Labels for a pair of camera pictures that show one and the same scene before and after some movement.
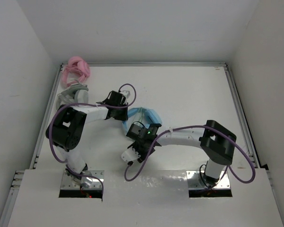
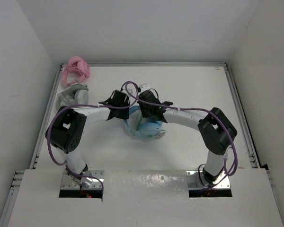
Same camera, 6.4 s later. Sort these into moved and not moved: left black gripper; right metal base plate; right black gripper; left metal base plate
Moved: right black gripper
Not moved: left metal base plate; left black gripper; right metal base plate
